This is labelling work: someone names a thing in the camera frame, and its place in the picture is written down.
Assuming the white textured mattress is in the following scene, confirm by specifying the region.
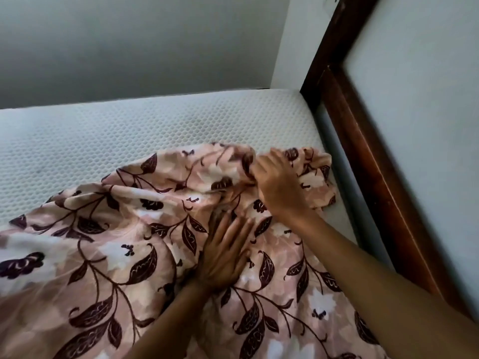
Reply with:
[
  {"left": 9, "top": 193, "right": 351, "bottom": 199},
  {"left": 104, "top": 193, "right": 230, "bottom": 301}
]
[{"left": 0, "top": 87, "right": 397, "bottom": 273}]

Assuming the person's left forearm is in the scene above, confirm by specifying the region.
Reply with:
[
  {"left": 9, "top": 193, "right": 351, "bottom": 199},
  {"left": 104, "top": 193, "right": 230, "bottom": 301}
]
[{"left": 121, "top": 280, "right": 222, "bottom": 359}]

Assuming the person's right hand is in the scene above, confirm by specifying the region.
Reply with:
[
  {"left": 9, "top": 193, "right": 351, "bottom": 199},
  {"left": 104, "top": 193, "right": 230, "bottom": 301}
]
[{"left": 248, "top": 147, "right": 315, "bottom": 221}]

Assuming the person's left hand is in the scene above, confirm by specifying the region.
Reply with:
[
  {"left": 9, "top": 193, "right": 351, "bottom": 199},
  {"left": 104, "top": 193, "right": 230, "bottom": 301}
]
[{"left": 194, "top": 211, "right": 257, "bottom": 294}]

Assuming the pink floral bed sheet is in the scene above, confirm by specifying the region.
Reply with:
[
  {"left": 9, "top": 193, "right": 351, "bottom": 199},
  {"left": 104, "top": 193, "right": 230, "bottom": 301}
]
[{"left": 0, "top": 142, "right": 390, "bottom": 359}]

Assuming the person's right forearm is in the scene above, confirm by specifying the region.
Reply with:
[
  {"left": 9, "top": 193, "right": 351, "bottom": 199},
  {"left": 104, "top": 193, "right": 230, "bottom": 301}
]
[{"left": 290, "top": 207, "right": 479, "bottom": 359}]

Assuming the dark wooden bed frame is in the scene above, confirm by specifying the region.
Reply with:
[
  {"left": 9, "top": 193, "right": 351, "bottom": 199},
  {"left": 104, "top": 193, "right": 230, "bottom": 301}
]
[{"left": 299, "top": 0, "right": 479, "bottom": 322}]

